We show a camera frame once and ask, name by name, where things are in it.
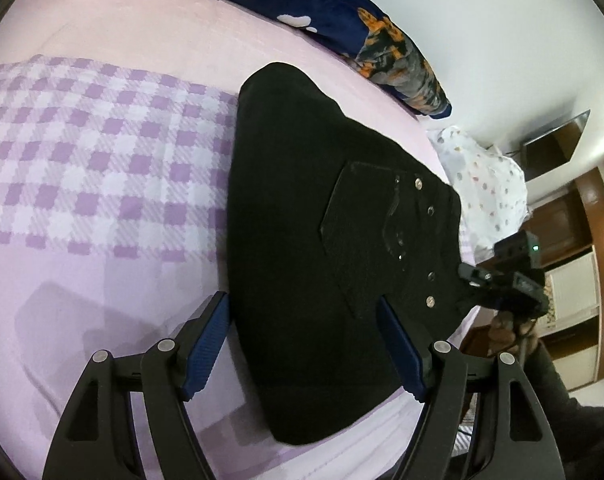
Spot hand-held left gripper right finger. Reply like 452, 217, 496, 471
376, 296, 568, 480

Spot wall-mounted dark screen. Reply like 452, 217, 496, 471
521, 109, 591, 182

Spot person's right hand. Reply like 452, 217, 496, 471
486, 310, 539, 361

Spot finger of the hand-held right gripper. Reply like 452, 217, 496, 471
457, 262, 494, 289

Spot white drawer cabinet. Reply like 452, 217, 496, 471
539, 250, 604, 392

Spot navy cat-print pillow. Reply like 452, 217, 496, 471
32, 0, 453, 120

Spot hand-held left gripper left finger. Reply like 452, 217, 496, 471
42, 290, 229, 480

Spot person's right forearm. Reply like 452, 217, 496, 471
524, 342, 604, 480

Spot purple checkered bed sheet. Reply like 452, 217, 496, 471
0, 0, 483, 480

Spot brown wooden cabinet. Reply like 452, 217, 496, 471
524, 166, 604, 273

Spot white dotted pillow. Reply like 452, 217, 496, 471
427, 127, 528, 266

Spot black pants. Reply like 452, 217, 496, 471
227, 61, 483, 446

